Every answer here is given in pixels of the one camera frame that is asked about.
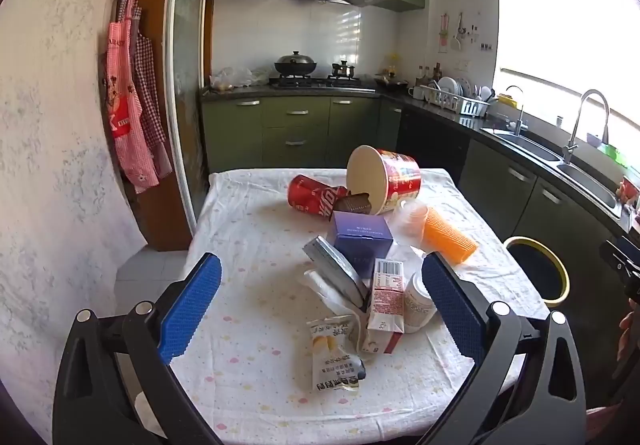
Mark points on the white dish rack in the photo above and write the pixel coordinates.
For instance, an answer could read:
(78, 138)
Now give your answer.
(450, 102)

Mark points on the clear plastic bags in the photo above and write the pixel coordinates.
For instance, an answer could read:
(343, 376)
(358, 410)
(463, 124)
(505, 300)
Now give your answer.
(235, 77)

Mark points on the pink quilted garment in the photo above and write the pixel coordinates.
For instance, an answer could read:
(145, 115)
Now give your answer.
(602, 417)

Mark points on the green plastic tray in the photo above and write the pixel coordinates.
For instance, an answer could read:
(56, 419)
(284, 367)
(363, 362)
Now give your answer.
(612, 152)

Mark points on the brown ribbed plastic container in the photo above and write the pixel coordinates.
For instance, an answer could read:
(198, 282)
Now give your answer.
(352, 204)

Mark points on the steel sink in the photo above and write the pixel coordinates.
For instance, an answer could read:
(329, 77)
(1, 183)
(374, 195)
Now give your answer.
(585, 180)

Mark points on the black gas stove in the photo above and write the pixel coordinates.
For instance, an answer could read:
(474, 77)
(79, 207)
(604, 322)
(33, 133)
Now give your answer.
(310, 82)

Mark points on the white floral tablecloth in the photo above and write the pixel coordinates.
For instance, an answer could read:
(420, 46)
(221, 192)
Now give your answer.
(250, 250)

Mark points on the silver foil packet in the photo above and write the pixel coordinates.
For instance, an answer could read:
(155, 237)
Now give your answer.
(332, 265)

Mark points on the green lower cabinets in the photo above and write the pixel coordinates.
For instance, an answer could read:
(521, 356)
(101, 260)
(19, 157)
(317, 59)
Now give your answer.
(295, 125)

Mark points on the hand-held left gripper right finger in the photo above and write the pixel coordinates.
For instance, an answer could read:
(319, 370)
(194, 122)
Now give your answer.
(452, 305)

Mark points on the small white plastic bottle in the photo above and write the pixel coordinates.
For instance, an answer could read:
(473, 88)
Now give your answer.
(417, 305)

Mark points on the glass sliding door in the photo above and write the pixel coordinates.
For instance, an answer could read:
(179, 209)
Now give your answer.
(187, 75)

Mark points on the red instant noodle bucket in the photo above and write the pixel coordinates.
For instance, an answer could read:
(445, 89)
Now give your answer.
(400, 180)

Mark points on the black wok with lid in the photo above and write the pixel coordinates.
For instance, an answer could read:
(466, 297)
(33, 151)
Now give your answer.
(295, 64)

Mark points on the white snack packet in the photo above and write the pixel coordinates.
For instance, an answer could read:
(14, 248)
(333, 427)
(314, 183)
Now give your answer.
(332, 355)

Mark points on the bright window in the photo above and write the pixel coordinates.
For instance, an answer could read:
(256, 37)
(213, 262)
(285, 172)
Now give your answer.
(560, 25)

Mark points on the black frying pan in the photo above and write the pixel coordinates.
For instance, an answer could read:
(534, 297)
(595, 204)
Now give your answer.
(392, 84)

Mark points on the tall steel faucet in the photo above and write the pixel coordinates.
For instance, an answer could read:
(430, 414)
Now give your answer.
(570, 145)

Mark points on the red soda can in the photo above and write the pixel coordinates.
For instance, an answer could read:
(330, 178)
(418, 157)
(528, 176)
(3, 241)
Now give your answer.
(312, 197)

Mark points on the white mug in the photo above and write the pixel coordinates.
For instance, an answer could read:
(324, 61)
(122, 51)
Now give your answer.
(415, 93)

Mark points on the person's right hand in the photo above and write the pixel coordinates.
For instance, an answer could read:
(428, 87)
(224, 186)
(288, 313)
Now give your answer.
(629, 335)

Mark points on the orange ribbed plastic cup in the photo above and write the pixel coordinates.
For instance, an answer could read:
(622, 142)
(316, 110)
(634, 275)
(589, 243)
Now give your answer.
(447, 237)

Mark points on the dark bin with yellow rim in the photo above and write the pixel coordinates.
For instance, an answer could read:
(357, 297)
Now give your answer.
(535, 270)

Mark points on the red and white carton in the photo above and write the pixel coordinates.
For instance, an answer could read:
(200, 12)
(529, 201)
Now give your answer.
(385, 310)

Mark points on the purple cardboard box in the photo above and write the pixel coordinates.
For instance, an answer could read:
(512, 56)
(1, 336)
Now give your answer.
(357, 227)

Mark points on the person's right forearm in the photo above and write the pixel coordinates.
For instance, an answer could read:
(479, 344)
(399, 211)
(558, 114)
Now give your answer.
(625, 382)

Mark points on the clear plastic cup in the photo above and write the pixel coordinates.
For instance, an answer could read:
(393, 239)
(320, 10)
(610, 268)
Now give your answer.
(414, 220)

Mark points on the wooden door frame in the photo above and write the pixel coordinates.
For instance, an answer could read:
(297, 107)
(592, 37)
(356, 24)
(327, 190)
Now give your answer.
(160, 205)

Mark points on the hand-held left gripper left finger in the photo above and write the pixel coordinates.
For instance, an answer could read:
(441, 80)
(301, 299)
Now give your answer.
(192, 305)

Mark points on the small steel faucet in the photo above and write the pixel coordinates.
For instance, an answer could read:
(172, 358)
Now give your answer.
(521, 120)

